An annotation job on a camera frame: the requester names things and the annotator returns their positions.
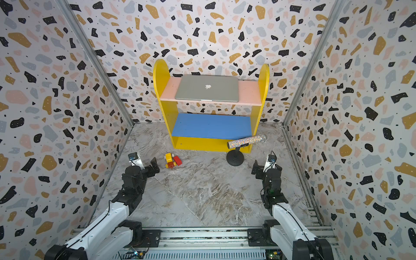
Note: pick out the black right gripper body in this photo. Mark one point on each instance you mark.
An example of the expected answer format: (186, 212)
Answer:
(265, 189)

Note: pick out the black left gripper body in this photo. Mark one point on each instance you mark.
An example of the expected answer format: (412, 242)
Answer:
(143, 176)

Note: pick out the silver laptop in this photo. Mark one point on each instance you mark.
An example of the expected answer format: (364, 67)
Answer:
(208, 88)

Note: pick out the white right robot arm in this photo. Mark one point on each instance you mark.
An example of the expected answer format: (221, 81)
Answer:
(285, 230)

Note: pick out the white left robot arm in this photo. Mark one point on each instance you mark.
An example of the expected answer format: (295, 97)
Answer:
(112, 230)

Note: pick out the red yellow toy blocks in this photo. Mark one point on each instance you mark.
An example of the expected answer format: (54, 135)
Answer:
(172, 161)

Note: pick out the sprinkle kaleidoscope on black stand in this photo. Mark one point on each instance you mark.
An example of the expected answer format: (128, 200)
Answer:
(235, 157)

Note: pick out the yellow pink blue wooden shelf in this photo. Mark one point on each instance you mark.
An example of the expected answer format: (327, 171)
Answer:
(209, 132)

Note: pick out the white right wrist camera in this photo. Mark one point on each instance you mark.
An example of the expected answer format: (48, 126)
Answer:
(270, 161)

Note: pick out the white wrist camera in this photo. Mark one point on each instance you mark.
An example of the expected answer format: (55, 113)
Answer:
(270, 161)
(135, 159)

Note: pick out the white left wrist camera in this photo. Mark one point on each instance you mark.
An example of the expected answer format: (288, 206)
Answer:
(135, 159)

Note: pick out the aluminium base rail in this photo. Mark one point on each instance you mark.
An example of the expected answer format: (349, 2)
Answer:
(212, 243)

